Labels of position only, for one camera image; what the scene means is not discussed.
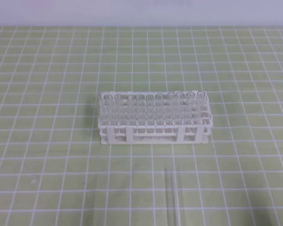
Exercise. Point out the green grid tablecloth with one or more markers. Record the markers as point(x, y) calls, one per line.
point(55, 172)

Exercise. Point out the white plastic test tube rack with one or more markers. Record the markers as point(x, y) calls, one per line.
point(155, 134)

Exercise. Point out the clear test tube eleventh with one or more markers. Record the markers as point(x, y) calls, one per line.
point(200, 98)

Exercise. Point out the clear glass test tube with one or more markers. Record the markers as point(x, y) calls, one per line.
point(171, 197)

